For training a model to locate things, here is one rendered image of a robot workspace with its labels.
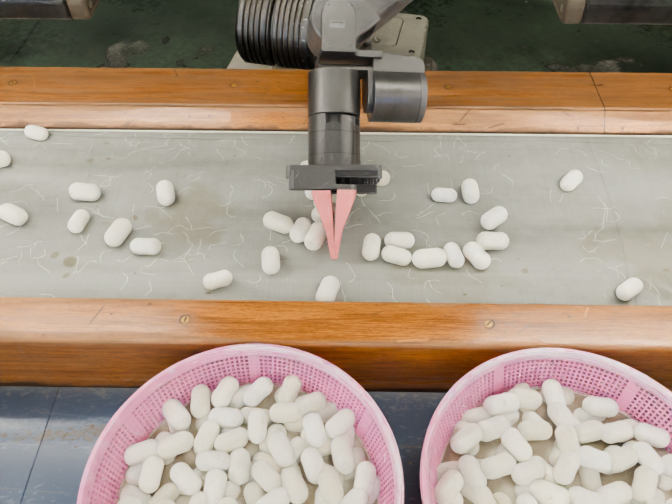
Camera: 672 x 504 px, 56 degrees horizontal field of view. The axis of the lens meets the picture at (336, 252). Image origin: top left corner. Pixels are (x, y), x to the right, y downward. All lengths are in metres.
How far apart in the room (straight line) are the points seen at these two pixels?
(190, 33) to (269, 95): 1.73
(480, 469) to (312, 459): 0.15
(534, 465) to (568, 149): 0.45
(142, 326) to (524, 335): 0.38
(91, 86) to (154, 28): 1.71
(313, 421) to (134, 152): 0.45
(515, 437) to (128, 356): 0.38
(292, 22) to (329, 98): 0.39
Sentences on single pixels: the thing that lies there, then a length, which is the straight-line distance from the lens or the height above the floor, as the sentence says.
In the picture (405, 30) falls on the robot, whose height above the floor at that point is 0.47.
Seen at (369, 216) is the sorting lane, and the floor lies 0.74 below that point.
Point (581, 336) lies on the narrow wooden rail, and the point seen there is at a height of 0.76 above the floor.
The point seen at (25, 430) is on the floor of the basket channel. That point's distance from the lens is 0.75.
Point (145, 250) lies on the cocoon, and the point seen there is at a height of 0.75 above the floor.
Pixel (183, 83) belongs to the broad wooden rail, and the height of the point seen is 0.76.
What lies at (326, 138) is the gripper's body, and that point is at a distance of 0.68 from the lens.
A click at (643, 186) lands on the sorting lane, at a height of 0.74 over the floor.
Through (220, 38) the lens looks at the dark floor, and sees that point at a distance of 2.57.
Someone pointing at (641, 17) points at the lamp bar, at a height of 1.05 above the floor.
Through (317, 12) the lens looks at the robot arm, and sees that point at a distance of 0.70.
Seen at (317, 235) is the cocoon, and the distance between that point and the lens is 0.71.
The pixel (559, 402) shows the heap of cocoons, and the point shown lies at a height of 0.74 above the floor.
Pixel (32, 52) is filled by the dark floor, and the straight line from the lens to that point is 2.69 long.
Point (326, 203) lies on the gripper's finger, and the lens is 0.67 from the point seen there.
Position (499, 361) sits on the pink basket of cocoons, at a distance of 0.62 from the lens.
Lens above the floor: 1.29
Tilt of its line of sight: 49 degrees down
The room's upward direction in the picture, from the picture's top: straight up
